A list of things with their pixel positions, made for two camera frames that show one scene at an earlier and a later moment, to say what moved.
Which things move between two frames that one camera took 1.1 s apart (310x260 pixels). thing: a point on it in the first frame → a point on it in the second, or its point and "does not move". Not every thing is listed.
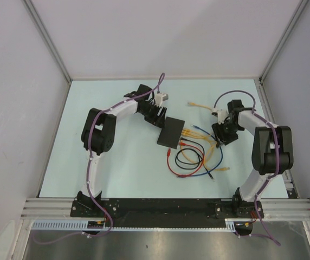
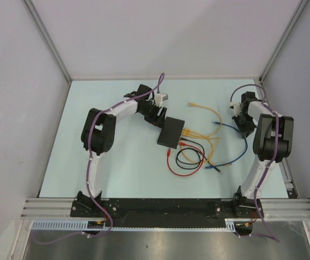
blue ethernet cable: [220, 148] → [212, 167]
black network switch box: [170, 135] does not move
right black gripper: [220, 137] → [246, 130]
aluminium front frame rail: [273, 208] does not move
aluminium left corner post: [35, 15] does not move
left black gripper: [157, 120] does not move
